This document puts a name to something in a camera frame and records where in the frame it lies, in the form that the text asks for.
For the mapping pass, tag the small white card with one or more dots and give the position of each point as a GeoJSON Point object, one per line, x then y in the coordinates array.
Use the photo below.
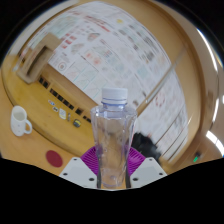
{"type": "Point", "coordinates": [62, 114]}

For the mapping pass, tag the medium printed wall poster panel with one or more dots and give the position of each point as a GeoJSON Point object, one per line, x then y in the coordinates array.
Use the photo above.
{"type": "Point", "coordinates": [166, 113]}

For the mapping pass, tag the clear plastic water bottle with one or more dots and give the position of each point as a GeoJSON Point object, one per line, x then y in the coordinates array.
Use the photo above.
{"type": "Point", "coordinates": [113, 143]}

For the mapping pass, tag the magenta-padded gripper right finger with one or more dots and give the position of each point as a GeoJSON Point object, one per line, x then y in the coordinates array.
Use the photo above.
{"type": "Point", "coordinates": [148, 171]}

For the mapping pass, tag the flat round red coaster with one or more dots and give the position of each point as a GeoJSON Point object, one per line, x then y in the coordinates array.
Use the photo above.
{"type": "Point", "coordinates": [54, 158]}

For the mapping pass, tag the large printed wall poster panel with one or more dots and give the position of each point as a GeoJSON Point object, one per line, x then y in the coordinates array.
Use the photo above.
{"type": "Point", "coordinates": [106, 50]}

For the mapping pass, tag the white ceramic mug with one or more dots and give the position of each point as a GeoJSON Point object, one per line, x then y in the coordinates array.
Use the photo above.
{"type": "Point", "coordinates": [18, 121]}

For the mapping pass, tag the black bag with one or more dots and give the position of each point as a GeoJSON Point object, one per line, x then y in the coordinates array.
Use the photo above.
{"type": "Point", "coordinates": [145, 145]}

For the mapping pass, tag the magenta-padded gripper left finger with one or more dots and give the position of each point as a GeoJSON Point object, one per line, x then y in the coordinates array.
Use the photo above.
{"type": "Point", "coordinates": [76, 171]}

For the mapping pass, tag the small dark round object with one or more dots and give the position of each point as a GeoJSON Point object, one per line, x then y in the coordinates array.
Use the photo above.
{"type": "Point", "coordinates": [77, 123]}

